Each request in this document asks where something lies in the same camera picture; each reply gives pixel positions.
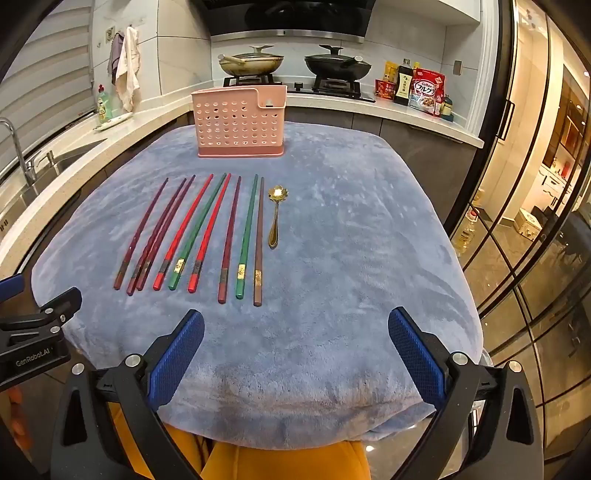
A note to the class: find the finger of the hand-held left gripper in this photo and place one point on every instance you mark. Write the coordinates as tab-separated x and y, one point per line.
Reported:
55	309
11	287

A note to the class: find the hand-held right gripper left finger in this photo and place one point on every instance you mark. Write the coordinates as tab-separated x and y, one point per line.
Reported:
178	355

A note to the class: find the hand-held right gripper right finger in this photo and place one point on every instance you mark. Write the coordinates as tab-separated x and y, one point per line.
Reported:
415	355

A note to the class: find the green chopstick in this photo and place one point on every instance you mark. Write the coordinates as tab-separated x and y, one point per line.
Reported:
199	230
248	230

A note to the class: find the brown chopstick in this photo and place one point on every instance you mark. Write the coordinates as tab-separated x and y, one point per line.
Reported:
260	230

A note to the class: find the gold flower spoon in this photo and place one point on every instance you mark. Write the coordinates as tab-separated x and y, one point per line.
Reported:
277	192

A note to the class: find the pink perforated utensil holder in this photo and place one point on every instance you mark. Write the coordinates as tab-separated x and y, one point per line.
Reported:
231	124

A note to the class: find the steel kitchen sink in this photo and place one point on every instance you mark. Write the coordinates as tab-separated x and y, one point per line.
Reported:
55	170

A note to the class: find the blue fleece blanket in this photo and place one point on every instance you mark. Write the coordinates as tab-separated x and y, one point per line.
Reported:
351	240

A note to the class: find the chrome kitchen faucet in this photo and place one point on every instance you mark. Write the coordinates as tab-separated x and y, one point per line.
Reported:
18	147

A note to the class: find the person's yellow trousers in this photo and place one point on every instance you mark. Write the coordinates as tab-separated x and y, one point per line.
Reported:
277	461

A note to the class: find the white plate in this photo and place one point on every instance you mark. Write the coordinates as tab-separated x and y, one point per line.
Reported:
113	122

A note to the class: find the dark kitchen cabinet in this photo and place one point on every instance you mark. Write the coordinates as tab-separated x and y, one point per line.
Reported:
415	157

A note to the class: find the green dish soap bottle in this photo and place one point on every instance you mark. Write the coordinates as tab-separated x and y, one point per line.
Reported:
103	106

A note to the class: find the glass sliding door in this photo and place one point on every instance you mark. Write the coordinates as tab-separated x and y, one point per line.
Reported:
545	184

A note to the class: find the white window blind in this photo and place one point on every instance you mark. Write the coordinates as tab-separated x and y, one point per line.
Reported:
51	60

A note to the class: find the white hanging towel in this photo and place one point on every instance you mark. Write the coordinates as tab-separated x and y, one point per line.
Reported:
128	69

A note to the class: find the grey hanging cloth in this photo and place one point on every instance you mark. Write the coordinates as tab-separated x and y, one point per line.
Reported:
114	60

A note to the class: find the red and white cereal bag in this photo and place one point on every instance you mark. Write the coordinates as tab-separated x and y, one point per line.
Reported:
427	92

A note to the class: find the red snack packet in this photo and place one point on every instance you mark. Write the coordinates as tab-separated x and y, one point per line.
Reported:
383	88

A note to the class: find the dark soy sauce bottle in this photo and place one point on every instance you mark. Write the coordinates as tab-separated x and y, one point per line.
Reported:
403	85

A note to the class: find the yellow seasoning packet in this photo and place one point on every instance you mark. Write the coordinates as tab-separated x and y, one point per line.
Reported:
391	71

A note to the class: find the black gas stove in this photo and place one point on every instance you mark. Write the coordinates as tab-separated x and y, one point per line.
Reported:
300	87

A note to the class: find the black wok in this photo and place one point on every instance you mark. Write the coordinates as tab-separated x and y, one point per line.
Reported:
337	64

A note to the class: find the beige wok with glass lid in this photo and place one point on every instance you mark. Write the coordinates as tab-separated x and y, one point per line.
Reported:
251	62

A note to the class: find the black range hood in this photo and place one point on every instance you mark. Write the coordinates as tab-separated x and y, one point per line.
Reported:
286	18

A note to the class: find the white wall socket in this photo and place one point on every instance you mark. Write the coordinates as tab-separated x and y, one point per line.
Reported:
111	33

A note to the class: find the grey wall socket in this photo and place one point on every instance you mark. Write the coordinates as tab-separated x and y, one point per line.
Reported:
458	68

